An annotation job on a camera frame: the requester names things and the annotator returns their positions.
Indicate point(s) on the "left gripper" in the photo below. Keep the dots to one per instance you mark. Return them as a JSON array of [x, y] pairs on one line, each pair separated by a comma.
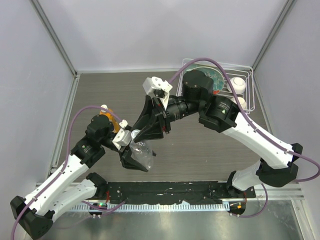
[[130, 162]]

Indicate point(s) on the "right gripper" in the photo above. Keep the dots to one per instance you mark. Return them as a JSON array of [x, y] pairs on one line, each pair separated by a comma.
[[151, 127]]

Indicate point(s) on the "clear plastic bottle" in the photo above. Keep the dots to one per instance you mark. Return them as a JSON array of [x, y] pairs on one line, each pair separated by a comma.
[[142, 152]]

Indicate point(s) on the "white bottle cap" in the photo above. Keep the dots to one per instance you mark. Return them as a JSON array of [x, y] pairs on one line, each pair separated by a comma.
[[134, 133], [104, 106]]

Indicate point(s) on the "orange juice bottle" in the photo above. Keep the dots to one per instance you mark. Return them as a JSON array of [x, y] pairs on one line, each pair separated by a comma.
[[111, 119]]

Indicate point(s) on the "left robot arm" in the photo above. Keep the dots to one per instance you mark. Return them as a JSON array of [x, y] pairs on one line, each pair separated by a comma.
[[38, 210]]

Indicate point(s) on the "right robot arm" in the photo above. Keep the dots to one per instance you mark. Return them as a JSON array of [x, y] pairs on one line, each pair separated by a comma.
[[276, 166]]

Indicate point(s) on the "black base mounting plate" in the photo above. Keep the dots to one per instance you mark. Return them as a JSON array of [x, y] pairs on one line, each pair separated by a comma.
[[170, 192]]

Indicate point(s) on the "red and teal plate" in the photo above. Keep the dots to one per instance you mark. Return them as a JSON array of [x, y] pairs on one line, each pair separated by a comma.
[[211, 72]]

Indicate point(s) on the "lower white bowl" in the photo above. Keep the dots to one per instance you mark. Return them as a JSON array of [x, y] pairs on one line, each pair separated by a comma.
[[242, 102]]

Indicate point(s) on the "white bowl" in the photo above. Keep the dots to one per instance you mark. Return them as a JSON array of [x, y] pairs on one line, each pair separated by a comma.
[[242, 102], [239, 85]]

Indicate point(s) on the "upper white bowl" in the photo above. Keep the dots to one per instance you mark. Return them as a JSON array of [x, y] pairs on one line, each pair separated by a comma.
[[239, 85]]

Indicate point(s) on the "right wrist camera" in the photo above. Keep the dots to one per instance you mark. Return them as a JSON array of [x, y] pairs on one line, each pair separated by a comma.
[[156, 87]]

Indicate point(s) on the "slotted cable duct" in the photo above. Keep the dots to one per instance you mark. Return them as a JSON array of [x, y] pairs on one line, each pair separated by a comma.
[[182, 207]]

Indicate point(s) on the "white wire dish rack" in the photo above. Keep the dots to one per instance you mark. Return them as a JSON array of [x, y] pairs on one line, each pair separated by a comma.
[[232, 70]]

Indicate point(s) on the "aluminium frame rail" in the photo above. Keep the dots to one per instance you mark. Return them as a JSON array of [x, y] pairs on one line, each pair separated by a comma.
[[290, 191]]

